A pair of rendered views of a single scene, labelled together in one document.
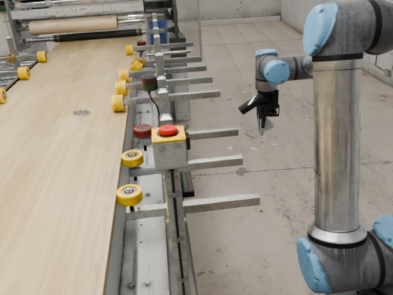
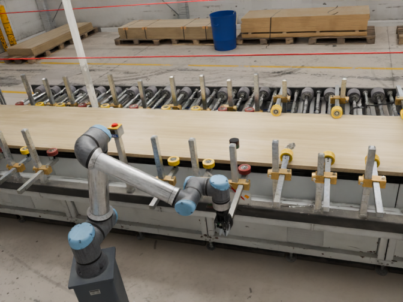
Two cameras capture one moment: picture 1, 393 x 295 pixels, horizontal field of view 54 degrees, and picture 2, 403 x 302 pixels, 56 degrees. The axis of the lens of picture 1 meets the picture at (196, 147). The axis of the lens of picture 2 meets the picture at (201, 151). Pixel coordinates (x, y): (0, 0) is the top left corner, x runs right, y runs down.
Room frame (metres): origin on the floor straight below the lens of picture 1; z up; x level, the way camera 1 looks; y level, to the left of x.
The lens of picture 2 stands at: (2.16, -1.68, 2.25)
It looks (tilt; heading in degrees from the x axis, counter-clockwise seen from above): 31 degrees down; 116
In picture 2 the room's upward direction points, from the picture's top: 7 degrees counter-clockwise
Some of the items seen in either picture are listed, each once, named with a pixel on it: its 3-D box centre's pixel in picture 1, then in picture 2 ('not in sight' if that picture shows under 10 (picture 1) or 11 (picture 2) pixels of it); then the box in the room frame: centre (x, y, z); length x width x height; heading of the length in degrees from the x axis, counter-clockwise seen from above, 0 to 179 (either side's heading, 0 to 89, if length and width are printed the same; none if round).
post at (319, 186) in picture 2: not in sight; (319, 188); (2.00, 0.16, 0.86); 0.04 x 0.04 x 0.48; 5
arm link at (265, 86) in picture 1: (265, 84); (222, 202); (1.58, -0.31, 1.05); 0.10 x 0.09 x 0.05; 6
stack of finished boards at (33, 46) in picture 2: not in sight; (53, 37); (-5.15, 5.82, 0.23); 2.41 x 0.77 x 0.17; 93
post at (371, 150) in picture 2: (160, 76); (367, 183); (2.25, 0.19, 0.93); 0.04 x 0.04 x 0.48; 5
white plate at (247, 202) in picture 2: not in sight; (231, 198); (1.47, 0.10, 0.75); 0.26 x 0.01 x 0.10; 5
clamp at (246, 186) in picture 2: not in sight; (238, 183); (1.52, 0.13, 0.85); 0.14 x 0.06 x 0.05; 5
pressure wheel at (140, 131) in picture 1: (144, 138); (244, 174); (1.53, 0.23, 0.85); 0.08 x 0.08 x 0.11
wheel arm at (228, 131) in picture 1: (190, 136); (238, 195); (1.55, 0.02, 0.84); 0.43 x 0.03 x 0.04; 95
